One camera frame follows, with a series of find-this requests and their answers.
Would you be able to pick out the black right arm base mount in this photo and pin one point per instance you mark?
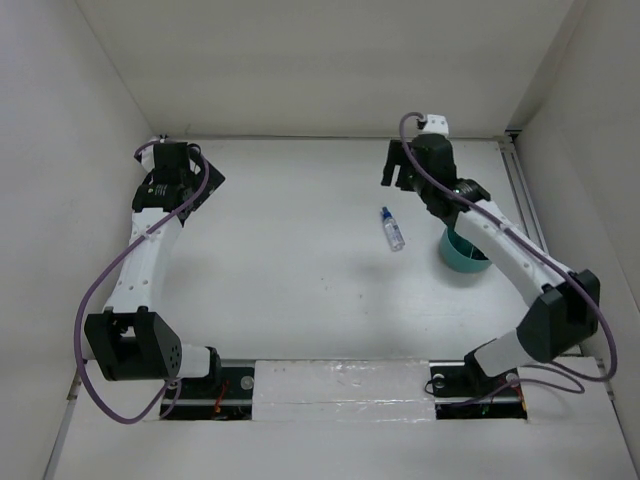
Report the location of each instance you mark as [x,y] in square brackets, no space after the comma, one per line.
[461,391]

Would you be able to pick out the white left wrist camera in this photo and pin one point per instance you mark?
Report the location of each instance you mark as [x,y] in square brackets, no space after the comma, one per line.
[144,154]

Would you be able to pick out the clear spray bottle blue cap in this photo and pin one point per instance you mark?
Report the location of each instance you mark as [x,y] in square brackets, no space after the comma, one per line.
[392,230]

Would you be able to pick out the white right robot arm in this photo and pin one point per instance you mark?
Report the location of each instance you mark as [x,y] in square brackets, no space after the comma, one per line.
[560,301]

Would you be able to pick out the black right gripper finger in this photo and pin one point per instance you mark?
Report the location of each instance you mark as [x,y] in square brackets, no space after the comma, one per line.
[394,158]
[404,177]

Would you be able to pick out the teal round divided organizer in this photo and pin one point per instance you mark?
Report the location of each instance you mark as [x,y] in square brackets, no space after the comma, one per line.
[460,255]

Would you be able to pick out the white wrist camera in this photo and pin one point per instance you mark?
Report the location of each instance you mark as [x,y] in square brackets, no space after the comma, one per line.
[433,124]
[144,154]

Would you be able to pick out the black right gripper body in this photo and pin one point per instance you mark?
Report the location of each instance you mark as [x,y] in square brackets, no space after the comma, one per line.
[419,181]

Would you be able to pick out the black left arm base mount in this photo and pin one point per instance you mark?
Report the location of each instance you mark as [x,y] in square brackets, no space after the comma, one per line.
[200,400]

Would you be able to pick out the aluminium rail at right edge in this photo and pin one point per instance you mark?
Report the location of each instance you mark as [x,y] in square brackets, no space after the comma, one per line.
[529,220]

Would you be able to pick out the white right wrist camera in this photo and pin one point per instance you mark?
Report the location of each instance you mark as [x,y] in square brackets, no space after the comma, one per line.
[433,124]

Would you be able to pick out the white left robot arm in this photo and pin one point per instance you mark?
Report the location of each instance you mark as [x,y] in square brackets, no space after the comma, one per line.
[129,339]

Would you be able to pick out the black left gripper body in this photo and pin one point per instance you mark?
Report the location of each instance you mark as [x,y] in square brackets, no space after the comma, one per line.
[214,181]

